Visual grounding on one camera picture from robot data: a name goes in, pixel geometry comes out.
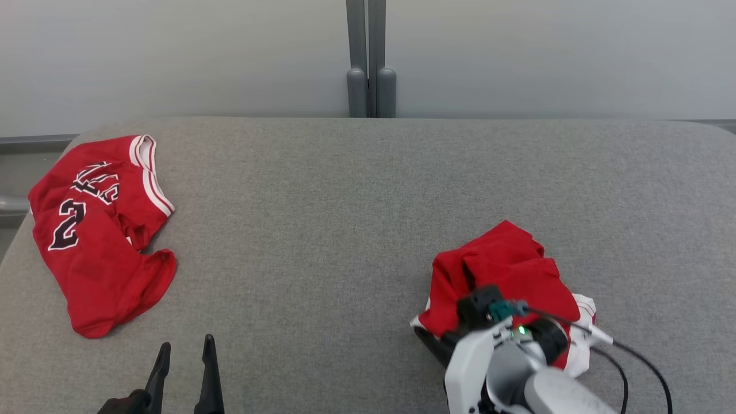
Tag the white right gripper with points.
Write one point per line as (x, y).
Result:
(468, 368)

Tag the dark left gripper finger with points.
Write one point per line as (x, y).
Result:
(210, 385)
(156, 379)

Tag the red basketball jersey number print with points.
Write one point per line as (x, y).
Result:
(98, 270)

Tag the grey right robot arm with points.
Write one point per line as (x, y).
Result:
(563, 397)

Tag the grey metal stand leg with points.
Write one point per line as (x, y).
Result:
(11, 204)

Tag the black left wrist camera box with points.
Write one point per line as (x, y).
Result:
(126, 402)

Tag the grey partition post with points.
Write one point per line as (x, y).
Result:
(356, 92)

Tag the grey partition base rail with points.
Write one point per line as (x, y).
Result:
(34, 142)
(707, 125)

